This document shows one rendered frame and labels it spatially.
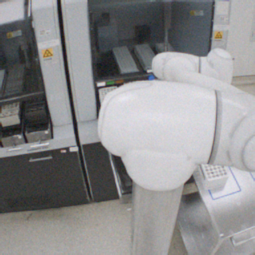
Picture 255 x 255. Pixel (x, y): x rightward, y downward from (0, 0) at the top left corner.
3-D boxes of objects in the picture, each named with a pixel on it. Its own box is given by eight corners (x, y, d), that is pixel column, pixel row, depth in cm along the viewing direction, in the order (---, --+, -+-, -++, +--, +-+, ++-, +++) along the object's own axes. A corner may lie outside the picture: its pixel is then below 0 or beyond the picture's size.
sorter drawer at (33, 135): (32, 76, 198) (30, 65, 192) (51, 72, 200) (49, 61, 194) (28, 149, 146) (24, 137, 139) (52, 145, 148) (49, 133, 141)
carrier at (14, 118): (20, 120, 149) (18, 112, 145) (20, 123, 148) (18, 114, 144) (2, 124, 148) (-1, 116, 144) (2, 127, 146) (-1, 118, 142)
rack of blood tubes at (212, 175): (186, 139, 137) (188, 129, 133) (205, 137, 138) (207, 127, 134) (204, 190, 115) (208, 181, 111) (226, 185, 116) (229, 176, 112)
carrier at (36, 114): (46, 115, 152) (44, 107, 148) (46, 118, 150) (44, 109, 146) (26, 119, 150) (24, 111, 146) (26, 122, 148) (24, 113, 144)
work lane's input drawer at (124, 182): (95, 104, 171) (94, 91, 165) (119, 100, 173) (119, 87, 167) (122, 213, 118) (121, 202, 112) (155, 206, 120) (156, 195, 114)
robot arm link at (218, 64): (228, 81, 107) (196, 76, 109) (234, 47, 97) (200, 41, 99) (231, 97, 99) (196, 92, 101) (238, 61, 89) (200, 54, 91)
